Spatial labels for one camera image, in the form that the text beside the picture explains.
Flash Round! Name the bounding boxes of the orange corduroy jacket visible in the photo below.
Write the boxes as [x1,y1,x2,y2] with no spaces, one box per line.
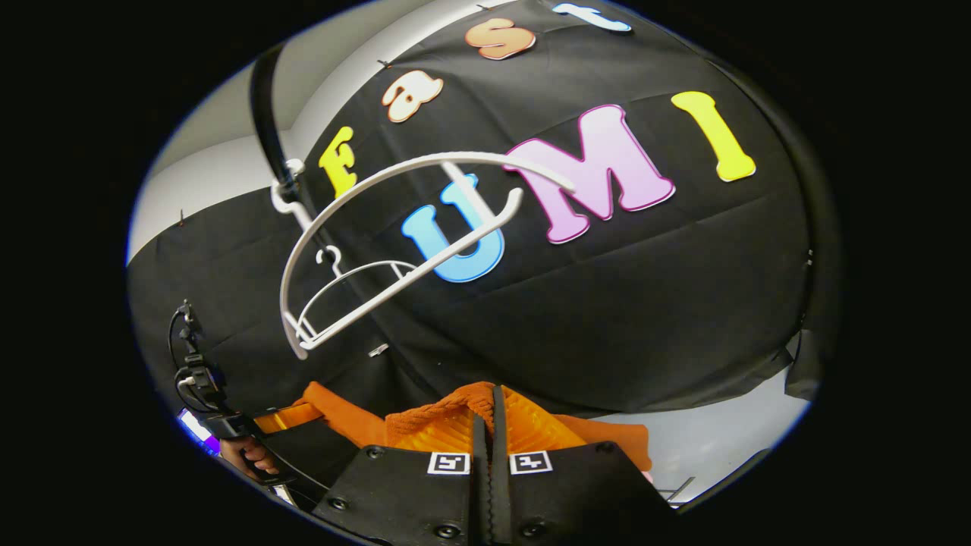
[292,381,653,475]

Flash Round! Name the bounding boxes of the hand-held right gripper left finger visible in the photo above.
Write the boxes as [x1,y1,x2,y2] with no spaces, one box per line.
[313,402,491,546]

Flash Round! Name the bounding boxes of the black metal clothes rack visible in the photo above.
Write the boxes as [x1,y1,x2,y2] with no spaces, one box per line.
[249,42,323,228]

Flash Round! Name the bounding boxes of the black backdrop cloth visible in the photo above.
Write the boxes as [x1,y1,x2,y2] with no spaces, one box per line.
[127,0,824,418]

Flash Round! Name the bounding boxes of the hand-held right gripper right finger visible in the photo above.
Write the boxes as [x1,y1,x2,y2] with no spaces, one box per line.
[490,384,680,546]

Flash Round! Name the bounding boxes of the white plastic clothes hanger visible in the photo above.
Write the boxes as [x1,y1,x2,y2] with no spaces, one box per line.
[271,151,577,362]
[296,244,420,342]

